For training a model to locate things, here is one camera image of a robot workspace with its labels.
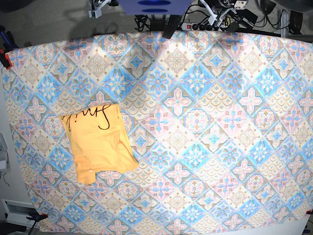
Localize orange clamp bottom left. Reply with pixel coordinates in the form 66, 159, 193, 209
26, 213, 48, 222

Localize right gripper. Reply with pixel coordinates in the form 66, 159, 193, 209
89, 0, 115, 18

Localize white tray bottom left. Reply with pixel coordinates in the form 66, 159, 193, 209
1, 199, 37, 228

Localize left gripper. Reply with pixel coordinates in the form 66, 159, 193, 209
199, 0, 248, 26

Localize black cable bundle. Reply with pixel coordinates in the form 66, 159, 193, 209
134, 15, 157, 32

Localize yellow T-shirt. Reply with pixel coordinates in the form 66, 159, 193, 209
59, 104, 139, 185

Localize white power strip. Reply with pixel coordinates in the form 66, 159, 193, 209
180, 23, 229, 31

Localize red table clamp left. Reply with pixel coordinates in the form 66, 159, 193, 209
0, 48, 12, 70

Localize patterned tile tablecloth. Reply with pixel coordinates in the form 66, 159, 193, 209
0, 31, 313, 235

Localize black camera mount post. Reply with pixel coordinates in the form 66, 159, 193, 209
162, 15, 181, 39

